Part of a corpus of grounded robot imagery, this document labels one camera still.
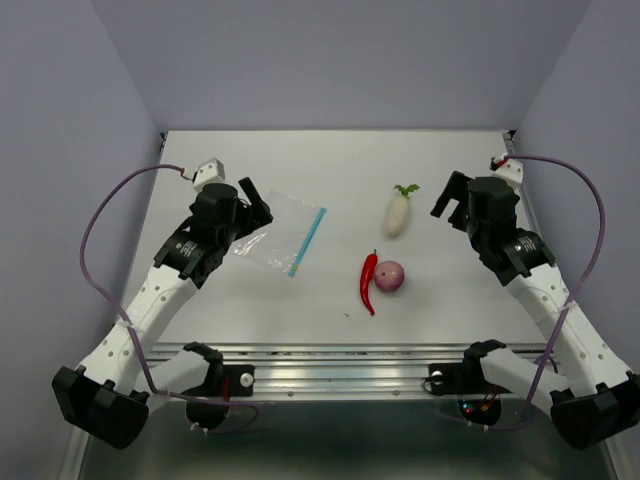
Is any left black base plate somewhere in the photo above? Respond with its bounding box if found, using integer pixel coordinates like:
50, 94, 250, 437
169, 363, 255, 400

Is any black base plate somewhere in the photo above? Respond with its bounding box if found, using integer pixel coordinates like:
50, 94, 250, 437
169, 363, 255, 400
422, 362, 494, 396

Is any white radish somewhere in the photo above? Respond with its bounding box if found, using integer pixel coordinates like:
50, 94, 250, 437
383, 184, 420, 239

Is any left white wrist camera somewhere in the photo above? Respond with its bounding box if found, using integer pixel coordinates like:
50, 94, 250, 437
192, 158, 226, 193

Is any red chili pepper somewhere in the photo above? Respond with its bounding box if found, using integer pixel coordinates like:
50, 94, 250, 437
359, 249, 378, 316

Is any aluminium rail frame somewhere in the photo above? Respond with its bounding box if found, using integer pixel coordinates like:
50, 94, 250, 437
59, 128, 631, 480

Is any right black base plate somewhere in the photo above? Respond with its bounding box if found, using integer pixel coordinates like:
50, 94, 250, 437
422, 362, 494, 396

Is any purple onion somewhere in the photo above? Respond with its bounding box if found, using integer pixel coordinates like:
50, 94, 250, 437
373, 261, 405, 293

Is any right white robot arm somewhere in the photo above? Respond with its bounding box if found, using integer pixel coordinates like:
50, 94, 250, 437
425, 172, 639, 450

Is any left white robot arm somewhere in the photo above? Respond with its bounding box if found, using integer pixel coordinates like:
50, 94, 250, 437
52, 177, 273, 449

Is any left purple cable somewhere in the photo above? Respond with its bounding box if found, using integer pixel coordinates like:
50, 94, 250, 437
79, 163, 261, 435

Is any clear zip top bag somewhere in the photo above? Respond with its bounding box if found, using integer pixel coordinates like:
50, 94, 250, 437
232, 191, 327, 278

